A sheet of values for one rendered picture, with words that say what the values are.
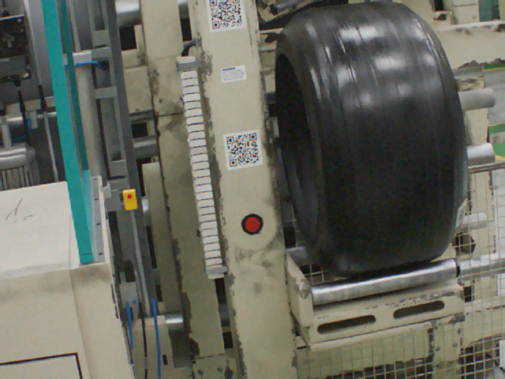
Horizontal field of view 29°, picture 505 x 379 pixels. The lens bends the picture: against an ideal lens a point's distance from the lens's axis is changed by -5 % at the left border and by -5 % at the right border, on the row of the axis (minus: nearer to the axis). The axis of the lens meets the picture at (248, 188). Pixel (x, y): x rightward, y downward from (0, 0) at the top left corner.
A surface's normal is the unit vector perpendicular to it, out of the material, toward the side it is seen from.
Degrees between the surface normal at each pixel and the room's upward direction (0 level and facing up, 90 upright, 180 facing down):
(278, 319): 90
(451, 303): 90
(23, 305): 90
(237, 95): 90
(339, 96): 62
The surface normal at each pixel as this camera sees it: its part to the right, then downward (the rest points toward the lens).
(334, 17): -0.07, -0.83
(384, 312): 0.16, 0.22
